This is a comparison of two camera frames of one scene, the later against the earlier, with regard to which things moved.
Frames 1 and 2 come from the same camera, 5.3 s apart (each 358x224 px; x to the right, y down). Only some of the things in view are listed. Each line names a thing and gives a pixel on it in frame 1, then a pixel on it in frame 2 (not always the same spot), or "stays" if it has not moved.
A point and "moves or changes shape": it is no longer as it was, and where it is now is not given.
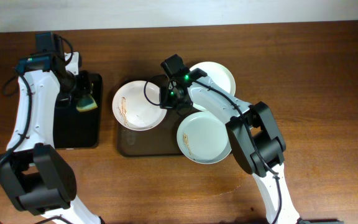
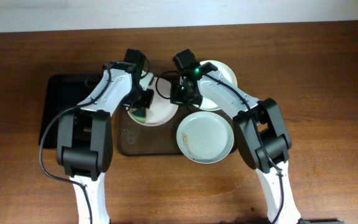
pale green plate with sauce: x=203 y=137 stays
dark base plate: x=299 y=221 stays
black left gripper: x=84 y=88 -> x=146 y=99
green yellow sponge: x=86 y=104 moves or changes shape
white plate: x=136 y=106 moves or changes shape
